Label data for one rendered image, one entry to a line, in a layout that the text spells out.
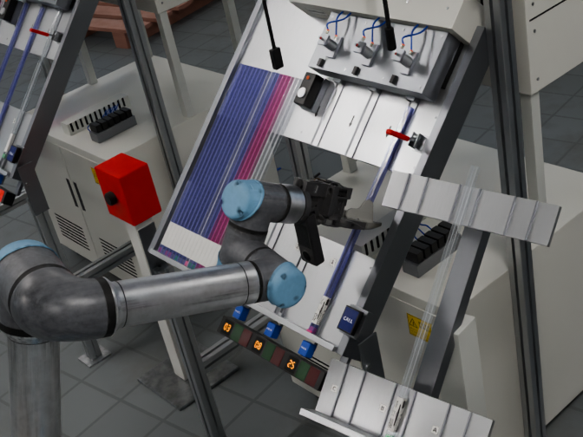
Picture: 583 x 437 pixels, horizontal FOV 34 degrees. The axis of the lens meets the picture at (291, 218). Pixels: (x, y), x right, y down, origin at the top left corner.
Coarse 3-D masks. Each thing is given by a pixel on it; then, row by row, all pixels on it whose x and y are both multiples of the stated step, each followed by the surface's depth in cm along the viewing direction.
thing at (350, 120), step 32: (256, 32) 239; (288, 32) 231; (320, 32) 223; (256, 64) 235; (288, 64) 227; (352, 96) 210; (384, 96) 204; (288, 128) 221; (320, 128) 214; (352, 128) 208; (384, 128) 202; (416, 128) 196; (416, 160) 193
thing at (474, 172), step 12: (480, 168) 170; (468, 180) 169; (468, 192) 169; (468, 204) 169; (456, 216) 169; (456, 228) 168; (456, 240) 169; (444, 252) 169; (444, 264) 168; (444, 276) 168; (432, 288) 168; (432, 300) 168; (432, 312) 168; (420, 324) 168; (420, 336) 167; (420, 348) 167; (408, 372) 167; (408, 384) 166
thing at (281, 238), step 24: (288, 240) 210; (336, 264) 199; (360, 264) 195; (312, 288) 201; (336, 288) 197; (360, 288) 193; (288, 312) 204; (312, 312) 199; (336, 312) 195; (336, 336) 194
